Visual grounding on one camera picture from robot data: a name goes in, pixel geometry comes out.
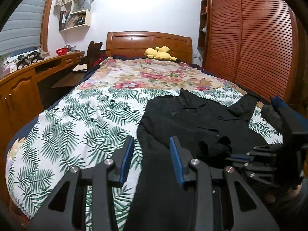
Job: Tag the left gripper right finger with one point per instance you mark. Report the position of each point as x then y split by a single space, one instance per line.
223 200

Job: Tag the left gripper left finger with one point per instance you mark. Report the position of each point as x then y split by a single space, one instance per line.
65 206

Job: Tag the black button coat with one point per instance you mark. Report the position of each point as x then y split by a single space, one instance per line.
210 131

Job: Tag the floral leaf bedspread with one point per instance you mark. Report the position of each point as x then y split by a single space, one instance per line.
89 123

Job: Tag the wooden louvered wardrobe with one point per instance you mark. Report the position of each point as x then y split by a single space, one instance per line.
257 44

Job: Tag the black stand on desk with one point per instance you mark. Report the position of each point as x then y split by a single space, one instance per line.
36 56
23 61

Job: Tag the red bowl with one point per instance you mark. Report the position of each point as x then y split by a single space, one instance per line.
62 51

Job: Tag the yellow plush toy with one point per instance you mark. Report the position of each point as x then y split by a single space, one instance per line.
159 54

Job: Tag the dark wooden chair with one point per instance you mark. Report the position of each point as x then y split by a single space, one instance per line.
95 55

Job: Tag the wooden headboard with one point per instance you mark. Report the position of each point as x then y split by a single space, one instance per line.
131 44

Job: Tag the grey window blind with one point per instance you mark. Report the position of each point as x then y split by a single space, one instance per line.
22 30

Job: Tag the white wall shelf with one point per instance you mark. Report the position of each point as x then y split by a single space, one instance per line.
74 14

